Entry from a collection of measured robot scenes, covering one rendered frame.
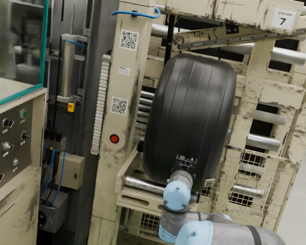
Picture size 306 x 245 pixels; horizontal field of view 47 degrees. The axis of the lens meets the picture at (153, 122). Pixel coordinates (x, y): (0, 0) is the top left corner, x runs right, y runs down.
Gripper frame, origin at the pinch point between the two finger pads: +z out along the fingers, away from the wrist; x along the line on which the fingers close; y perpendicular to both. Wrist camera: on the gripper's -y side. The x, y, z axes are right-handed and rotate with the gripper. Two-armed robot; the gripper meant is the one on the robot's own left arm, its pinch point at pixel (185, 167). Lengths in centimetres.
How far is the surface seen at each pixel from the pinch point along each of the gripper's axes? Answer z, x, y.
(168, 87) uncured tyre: 4.6, 12.9, 28.0
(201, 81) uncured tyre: 7.8, 1.3, 32.7
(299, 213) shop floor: 204, -112, -87
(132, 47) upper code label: 17, 32, 40
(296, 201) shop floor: 225, -112, -84
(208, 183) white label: 7.6, -10.3, -7.1
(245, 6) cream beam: 40, -10, 67
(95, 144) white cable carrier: 24, 43, -8
